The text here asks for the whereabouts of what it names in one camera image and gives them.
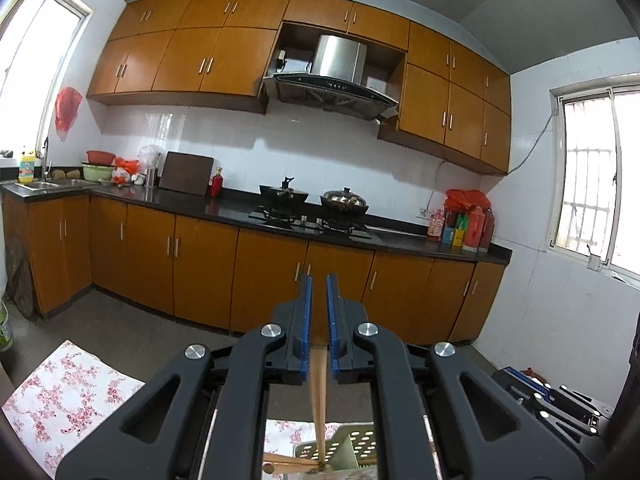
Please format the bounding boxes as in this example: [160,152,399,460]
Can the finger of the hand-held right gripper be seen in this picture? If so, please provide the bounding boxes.
[520,394,603,442]
[492,366,608,418]

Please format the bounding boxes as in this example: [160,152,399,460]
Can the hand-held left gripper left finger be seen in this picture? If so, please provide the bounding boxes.
[56,274,315,480]

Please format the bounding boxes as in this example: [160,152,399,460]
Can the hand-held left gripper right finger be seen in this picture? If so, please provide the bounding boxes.
[326,274,586,480]

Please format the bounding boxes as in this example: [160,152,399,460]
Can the green perforated utensil holder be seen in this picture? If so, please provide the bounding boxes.
[292,422,379,473]

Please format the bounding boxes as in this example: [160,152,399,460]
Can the black gas stove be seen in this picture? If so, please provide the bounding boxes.
[249,205,373,238]

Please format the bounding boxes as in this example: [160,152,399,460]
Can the wooden base cabinets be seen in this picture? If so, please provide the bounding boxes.
[2,192,507,346]

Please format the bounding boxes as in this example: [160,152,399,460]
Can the wok with metal lid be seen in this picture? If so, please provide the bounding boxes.
[320,187,370,216]

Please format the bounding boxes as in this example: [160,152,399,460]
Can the black wok with lid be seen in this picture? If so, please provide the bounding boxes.
[259,177,310,209]

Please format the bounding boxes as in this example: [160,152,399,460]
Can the clear bottle with red label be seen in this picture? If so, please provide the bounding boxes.
[427,209,446,242]

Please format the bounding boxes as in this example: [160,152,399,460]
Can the large red bottle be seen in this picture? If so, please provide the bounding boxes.
[462,205,485,252]
[480,207,496,252]

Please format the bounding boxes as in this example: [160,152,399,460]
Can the black kitchen countertop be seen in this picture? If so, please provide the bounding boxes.
[0,180,513,265]

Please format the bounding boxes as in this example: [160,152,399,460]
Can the large red plastic bag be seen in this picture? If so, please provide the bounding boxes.
[444,189,491,211]

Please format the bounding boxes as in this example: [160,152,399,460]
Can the dark brown cutting board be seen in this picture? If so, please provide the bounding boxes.
[159,151,215,196]

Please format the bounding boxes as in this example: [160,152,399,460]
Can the barred window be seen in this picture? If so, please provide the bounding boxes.
[549,75,640,281]

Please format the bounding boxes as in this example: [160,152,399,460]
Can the white plastic bag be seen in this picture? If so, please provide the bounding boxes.
[137,145,162,171]

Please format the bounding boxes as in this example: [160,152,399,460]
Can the small red plastic bag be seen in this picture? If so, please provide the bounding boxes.
[112,157,141,185]

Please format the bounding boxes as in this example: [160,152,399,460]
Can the red floral tablecloth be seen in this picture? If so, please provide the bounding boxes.
[0,339,342,480]

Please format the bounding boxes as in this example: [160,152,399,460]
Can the green plastic basin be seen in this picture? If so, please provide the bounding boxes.
[81,162,117,182]

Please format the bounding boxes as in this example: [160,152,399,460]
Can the steel range hood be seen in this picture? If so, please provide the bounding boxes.
[262,35,399,121]

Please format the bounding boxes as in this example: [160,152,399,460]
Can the dark sack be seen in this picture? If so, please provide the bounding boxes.
[5,240,34,319]

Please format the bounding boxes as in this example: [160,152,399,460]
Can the steel sink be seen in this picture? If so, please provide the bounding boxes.
[15,179,93,193]

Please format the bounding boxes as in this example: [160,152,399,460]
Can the white bucket with green label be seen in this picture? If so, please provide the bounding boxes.
[0,300,14,353]

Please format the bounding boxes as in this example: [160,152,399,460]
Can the yellow dish soap bottle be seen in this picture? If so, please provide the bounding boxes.
[18,147,37,184]

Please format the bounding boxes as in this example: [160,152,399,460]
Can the sliding window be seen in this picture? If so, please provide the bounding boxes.
[0,0,95,161]

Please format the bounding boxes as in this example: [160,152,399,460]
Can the grey wall cable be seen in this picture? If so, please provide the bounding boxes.
[507,112,554,176]

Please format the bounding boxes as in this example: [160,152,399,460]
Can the wooden wall cabinets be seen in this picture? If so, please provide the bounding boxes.
[87,0,512,175]

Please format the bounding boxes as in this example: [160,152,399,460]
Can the red plastic bag on wall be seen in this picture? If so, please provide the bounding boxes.
[55,86,83,142]

